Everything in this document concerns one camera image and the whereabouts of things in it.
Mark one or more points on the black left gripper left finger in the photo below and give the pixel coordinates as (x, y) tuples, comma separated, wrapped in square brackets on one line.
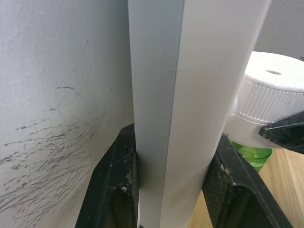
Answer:
[(109, 180)]

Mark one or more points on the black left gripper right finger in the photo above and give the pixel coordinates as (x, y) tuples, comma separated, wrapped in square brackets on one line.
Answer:
[(235, 197)]

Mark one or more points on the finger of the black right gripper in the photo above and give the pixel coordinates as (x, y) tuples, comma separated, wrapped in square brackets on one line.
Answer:
[(287, 133)]

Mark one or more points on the long white power strip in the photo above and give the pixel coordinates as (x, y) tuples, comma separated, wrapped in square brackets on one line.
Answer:
[(190, 95)]

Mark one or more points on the green liquid bottle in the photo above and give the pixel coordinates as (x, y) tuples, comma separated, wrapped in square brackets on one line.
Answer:
[(256, 156)]

